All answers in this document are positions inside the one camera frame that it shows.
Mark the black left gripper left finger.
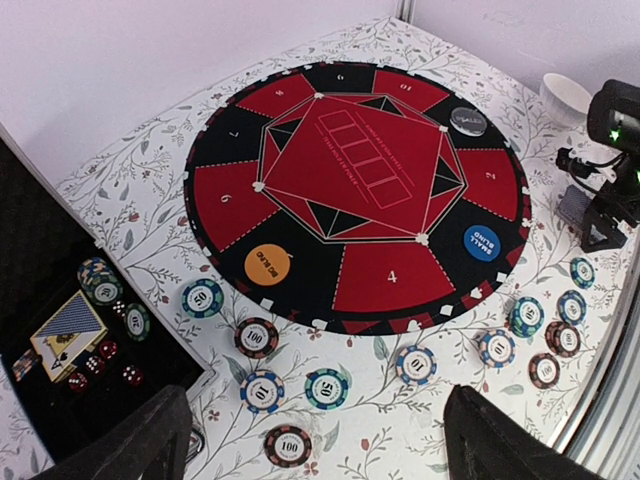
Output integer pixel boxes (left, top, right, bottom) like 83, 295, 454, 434
36, 385, 192, 480

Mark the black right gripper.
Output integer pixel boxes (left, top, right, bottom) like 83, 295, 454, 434
556, 79, 639, 252

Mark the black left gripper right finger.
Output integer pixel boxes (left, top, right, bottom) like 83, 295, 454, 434
444, 385, 599, 480

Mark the blue green 50 chip pile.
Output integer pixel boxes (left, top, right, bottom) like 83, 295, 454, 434
509, 296, 545, 338
181, 278, 224, 319
557, 290, 587, 326

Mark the red black 100 chip pile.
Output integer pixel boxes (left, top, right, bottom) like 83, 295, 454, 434
528, 353, 560, 389
234, 317, 279, 359
545, 321, 581, 358

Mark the blue small blind button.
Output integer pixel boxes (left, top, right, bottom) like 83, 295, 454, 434
463, 225, 501, 263

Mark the red black 100 chip stack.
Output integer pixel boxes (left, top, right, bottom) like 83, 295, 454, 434
264, 425, 312, 468

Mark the clear acrylic round disc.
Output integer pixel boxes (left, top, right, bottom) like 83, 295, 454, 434
449, 107, 488, 137

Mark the blue green 50 chip stack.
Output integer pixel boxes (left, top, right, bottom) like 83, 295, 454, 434
304, 368, 349, 410

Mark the orange big blind button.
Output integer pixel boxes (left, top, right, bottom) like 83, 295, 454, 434
244, 244, 292, 287

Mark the blue card deck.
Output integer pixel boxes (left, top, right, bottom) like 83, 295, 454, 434
557, 185, 592, 226

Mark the red die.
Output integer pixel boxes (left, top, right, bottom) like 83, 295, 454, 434
99, 340, 118, 361
68, 372, 89, 394
122, 365, 144, 386
112, 300, 126, 319
85, 355, 106, 376

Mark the white ceramic bowl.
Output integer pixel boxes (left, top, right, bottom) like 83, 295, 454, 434
539, 73, 592, 128

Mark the single green 20 chip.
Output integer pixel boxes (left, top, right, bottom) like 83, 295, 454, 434
124, 303, 151, 342

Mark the aluminium poker case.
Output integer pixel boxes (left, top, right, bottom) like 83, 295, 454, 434
1, 147, 209, 463

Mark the boxed playing card deck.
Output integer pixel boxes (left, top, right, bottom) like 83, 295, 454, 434
30, 290, 108, 383

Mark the multicolour chip row in case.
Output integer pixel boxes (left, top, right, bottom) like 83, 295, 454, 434
12, 349, 42, 382

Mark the round red black poker mat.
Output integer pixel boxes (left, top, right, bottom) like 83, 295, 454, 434
184, 62, 532, 335

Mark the front aluminium rail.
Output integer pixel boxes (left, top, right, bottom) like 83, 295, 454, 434
553, 286, 639, 477

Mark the right aluminium frame post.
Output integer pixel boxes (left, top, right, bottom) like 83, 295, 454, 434
396, 0, 417, 23

